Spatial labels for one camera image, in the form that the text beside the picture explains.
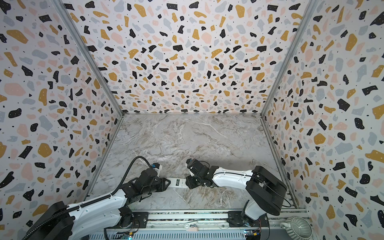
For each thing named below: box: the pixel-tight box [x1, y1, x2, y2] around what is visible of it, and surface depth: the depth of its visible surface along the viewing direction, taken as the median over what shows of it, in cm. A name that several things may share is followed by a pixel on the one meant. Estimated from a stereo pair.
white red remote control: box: [166, 177, 188, 188], surface depth 86 cm
